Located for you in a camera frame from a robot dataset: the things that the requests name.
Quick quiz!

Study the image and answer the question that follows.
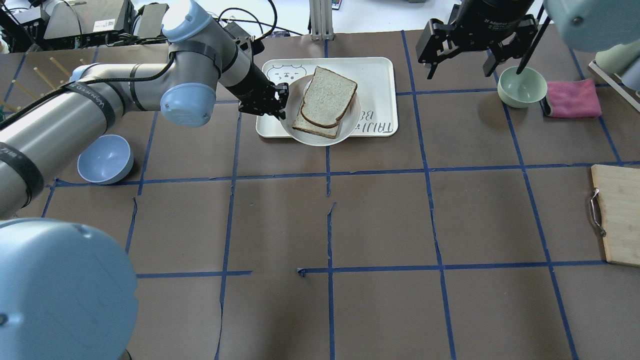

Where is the black power adapter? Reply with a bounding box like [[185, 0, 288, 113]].
[[133, 2, 169, 39]]

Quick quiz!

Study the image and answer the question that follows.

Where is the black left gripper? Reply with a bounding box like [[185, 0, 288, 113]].
[[227, 64, 290, 120]]

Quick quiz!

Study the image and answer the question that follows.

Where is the wooden cutting board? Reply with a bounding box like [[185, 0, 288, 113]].
[[590, 164, 640, 267]]

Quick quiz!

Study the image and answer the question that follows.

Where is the cream bear tray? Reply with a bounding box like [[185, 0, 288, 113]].
[[256, 57, 399, 147]]

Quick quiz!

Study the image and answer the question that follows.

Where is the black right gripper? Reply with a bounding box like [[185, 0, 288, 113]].
[[416, 0, 537, 80]]

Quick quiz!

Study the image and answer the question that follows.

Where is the bread slice on plate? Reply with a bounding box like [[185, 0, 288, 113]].
[[292, 114, 341, 139]]

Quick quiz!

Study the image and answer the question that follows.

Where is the light green bowl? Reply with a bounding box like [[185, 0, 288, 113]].
[[497, 66, 548, 109]]

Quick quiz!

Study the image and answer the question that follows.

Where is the black computer box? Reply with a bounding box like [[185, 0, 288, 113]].
[[10, 0, 137, 48]]

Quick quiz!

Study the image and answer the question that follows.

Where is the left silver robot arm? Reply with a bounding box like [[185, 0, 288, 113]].
[[0, 0, 289, 360]]

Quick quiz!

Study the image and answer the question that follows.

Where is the white round plate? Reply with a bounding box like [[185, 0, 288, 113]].
[[278, 75, 362, 147]]

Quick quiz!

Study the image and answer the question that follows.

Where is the wooden cup rack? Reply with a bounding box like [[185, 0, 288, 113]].
[[0, 50, 94, 113]]

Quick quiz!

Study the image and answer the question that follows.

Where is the pink cloth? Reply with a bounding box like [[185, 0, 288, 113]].
[[539, 79, 602, 119]]

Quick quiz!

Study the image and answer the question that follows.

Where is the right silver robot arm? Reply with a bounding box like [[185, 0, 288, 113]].
[[416, 0, 640, 79]]

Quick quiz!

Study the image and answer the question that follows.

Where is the blue bowl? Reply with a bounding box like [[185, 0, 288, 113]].
[[77, 134, 135, 185]]

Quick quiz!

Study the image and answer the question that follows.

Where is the bread slice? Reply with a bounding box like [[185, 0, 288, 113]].
[[300, 66, 358, 129], [292, 114, 341, 139]]

